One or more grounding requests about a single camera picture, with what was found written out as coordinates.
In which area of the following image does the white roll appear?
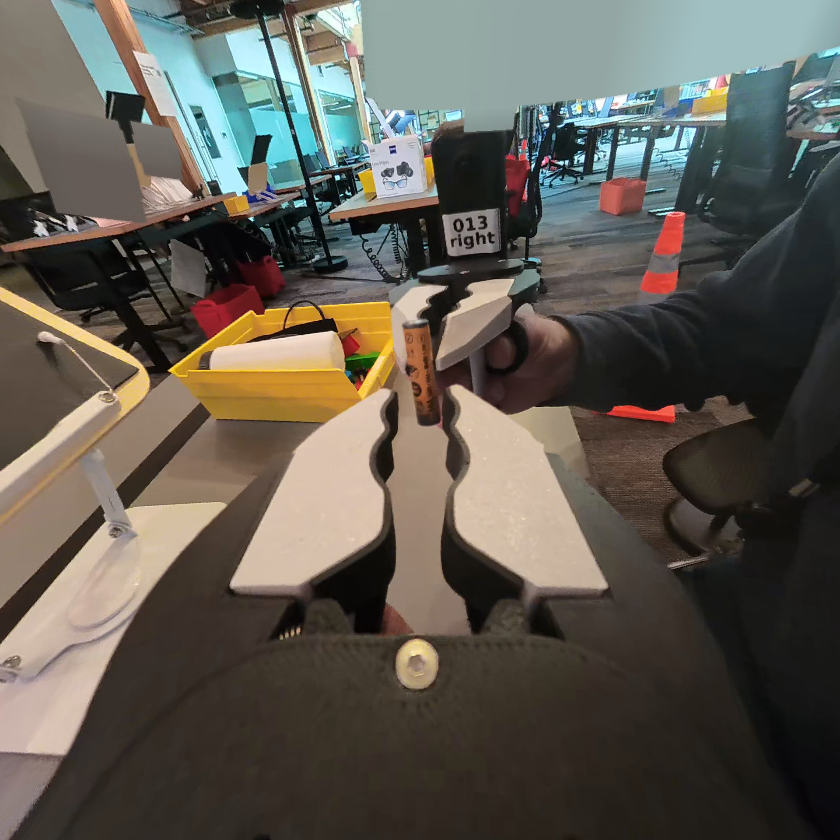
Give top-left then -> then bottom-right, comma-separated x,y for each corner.
200,331 -> 349,374

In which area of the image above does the orange bin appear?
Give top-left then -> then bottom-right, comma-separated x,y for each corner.
599,176 -> 648,219

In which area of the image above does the black mesh chair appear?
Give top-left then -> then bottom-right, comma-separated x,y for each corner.
661,418 -> 802,568

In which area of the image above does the yellow bin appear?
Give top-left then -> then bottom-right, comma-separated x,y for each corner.
171,302 -> 399,424

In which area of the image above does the black support post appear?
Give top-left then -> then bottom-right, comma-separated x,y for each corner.
230,0 -> 350,275

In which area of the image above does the white printed box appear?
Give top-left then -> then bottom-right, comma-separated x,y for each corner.
369,134 -> 431,199

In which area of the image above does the flat orange floor marker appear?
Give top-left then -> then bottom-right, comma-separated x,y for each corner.
605,403 -> 678,425

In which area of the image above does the black cable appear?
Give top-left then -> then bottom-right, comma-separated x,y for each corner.
279,300 -> 341,342

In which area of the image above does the long desk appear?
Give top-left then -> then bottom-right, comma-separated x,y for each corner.
0,195 -> 240,371

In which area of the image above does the red bin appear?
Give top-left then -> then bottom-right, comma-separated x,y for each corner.
191,284 -> 267,340
237,255 -> 288,300

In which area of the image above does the orange AAA battery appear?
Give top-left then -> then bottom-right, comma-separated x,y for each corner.
401,319 -> 443,427

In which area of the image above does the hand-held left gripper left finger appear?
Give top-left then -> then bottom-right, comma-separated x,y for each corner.
230,389 -> 399,598

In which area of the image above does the black office chair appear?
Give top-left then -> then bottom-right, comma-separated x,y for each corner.
693,63 -> 799,240

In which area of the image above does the wooden table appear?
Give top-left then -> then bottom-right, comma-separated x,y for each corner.
329,184 -> 443,279

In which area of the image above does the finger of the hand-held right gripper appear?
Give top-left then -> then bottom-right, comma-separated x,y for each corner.
390,283 -> 454,362
434,273 -> 522,374

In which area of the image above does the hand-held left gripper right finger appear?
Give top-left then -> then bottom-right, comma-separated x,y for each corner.
441,385 -> 611,602

